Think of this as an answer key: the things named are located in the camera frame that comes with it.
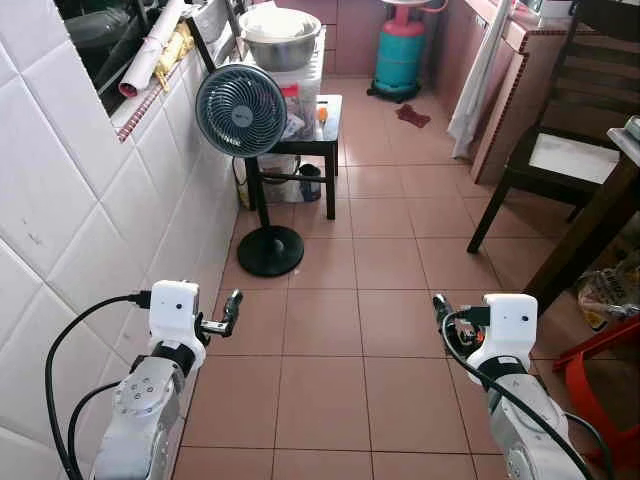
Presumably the small red floor rag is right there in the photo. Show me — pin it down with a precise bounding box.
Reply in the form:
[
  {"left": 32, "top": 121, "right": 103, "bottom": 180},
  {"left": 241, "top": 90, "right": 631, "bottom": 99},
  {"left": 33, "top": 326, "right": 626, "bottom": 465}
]
[{"left": 394, "top": 102, "right": 432, "bottom": 130}]

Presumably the teal gas cylinder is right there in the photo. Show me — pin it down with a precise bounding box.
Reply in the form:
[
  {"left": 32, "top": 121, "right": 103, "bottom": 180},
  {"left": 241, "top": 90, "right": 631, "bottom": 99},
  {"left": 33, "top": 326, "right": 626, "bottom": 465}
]
[{"left": 368, "top": 0, "right": 429, "bottom": 104}]

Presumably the dark wooden chair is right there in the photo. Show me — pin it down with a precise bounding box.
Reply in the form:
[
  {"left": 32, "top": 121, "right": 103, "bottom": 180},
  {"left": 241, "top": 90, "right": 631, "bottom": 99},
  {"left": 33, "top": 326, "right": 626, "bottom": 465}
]
[{"left": 466, "top": 0, "right": 640, "bottom": 254}]

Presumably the brown tiled counter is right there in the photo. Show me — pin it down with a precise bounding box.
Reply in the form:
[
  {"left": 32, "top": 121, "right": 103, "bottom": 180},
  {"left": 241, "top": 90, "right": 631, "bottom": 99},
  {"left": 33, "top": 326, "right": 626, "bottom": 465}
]
[{"left": 432, "top": 0, "right": 601, "bottom": 186}]

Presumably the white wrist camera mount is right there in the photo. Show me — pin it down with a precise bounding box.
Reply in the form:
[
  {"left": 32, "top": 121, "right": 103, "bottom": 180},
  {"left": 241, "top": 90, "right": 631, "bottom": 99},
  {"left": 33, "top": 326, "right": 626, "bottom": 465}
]
[
  {"left": 468, "top": 292, "right": 539, "bottom": 367},
  {"left": 147, "top": 280, "right": 202, "bottom": 347}
]

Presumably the small black side table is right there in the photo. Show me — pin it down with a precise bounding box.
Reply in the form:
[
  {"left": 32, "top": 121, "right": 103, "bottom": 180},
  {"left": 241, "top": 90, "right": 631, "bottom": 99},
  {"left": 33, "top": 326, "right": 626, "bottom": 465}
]
[{"left": 244, "top": 94, "right": 344, "bottom": 222}]

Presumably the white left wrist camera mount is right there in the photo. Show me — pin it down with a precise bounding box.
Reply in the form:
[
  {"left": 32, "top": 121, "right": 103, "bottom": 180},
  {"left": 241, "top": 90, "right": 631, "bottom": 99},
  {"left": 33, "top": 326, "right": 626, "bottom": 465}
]
[{"left": 147, "top": 280, "right": 202, "bottom": 347}]

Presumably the clear plastic storage box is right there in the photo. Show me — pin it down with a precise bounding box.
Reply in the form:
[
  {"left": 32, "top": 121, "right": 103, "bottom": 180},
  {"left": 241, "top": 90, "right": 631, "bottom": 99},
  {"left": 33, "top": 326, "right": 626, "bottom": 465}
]
[{"left": 268, "top": 40, "right": 327, "bottom": 143}]

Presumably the black standing fan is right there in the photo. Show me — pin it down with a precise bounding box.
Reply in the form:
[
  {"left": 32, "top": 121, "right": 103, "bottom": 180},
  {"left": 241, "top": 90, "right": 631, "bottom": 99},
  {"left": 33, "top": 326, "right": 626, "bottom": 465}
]
[{"left": 194, "top": 62, "right": 306, "bottom": 279}]

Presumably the large metal basin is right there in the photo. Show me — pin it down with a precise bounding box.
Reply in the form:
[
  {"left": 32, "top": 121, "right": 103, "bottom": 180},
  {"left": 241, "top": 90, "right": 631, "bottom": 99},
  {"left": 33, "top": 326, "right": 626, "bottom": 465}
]
[{"left": 237, "top": 7, "right": 324, "bottom": 73}]

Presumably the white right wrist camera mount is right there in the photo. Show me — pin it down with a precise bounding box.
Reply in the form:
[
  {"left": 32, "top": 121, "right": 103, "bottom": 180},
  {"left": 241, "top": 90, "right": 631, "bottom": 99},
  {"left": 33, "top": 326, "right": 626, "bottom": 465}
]
[{"left": 468, "top": 292, "right": 539, "bottom": 367}]

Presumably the yellow bundle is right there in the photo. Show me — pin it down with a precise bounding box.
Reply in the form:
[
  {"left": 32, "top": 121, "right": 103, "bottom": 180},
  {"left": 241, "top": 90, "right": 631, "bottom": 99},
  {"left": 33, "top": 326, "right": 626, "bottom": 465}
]
[{"left": 150, "top": 22, "right": 197, "bottom": 79}]

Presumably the red plastic stool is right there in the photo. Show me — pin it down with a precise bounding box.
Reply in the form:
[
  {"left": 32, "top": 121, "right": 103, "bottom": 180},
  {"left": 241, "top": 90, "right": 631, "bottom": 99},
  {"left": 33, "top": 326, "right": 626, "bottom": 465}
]
[{"left": 553, "top": 318, "right": 640, "bottom": 473}]

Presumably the white rolled paper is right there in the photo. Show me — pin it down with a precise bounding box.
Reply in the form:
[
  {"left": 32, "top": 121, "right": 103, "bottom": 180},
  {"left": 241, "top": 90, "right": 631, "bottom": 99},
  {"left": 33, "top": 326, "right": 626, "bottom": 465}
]
[{"left": 117, "top": 0, "right": 188, "bottom": 100}]

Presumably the white hanging cloth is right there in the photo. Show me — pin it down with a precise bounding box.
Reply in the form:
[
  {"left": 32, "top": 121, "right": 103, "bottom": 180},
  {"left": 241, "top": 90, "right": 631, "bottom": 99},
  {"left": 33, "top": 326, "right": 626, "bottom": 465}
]
[{"left": 446, "top": 0, "right": 515, "bottom": 160}]

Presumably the clear plastic bag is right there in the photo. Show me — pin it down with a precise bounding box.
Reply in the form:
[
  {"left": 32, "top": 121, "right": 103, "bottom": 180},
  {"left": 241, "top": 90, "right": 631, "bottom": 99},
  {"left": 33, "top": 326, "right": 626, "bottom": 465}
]
[{"left": 577, "top": 250, "right": 640, "bottom": 333}]

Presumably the clear plastic container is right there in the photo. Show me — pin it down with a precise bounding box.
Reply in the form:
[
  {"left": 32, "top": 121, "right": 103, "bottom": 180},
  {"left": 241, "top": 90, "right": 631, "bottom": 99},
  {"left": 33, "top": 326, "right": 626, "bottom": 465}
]
[{"left": 238, "top": 152, "right": 323, "bottom": 209}]

